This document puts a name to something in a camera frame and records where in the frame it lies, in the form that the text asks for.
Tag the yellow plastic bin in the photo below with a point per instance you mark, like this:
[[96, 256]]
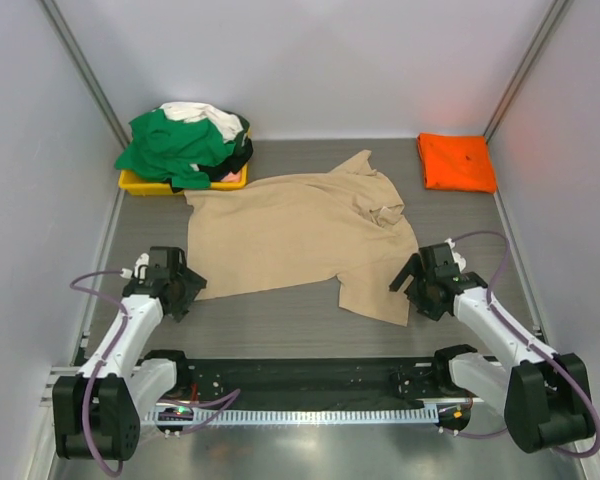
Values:
[[134, 185]]

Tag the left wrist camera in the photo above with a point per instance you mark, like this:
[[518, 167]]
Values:
[[138, 271]]

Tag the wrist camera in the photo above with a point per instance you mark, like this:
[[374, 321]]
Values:
[[138, 271], [457, 252]]

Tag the black t shirt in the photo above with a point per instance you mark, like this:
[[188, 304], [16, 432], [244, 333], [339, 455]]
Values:
[[237, 157]]

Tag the green t shirt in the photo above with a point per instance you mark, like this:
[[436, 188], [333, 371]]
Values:
[[163, 150]]

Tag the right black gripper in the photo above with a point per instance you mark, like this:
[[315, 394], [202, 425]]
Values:
[[426, 307]]

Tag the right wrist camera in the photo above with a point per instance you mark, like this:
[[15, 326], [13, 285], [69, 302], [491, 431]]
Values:
[[457, 252]]

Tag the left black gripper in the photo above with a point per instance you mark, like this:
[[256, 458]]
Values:
[[192, 284]]

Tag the beige t shirt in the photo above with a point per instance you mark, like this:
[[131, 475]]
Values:
[[297, 229]]

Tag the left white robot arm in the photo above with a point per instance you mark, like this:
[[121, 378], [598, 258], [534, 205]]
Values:
[[97, 411]]

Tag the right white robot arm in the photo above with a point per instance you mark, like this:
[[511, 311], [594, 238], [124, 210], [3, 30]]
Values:
[[542, 395]]

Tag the left aluminium frame post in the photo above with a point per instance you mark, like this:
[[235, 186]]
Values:
[[69, 42]]

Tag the pink garment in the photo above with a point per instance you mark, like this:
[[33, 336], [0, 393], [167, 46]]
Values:
[[232, 177]]

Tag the right aluminium frame post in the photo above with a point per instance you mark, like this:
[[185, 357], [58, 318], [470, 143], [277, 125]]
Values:
[[540, 40]]

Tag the white t shirt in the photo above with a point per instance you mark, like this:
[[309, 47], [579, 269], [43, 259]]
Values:
[[228, 125]]

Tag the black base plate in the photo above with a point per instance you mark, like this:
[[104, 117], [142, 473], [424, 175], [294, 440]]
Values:
[[312, 384]]

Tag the aluminium frame post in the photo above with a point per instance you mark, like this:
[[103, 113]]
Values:
[[540, 40], [69, 42]]

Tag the slotted cable duct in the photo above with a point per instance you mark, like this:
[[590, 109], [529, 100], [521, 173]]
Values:
[[164, 416]]

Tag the folded orange t shirt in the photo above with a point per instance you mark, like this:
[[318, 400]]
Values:
[[456, 163]]

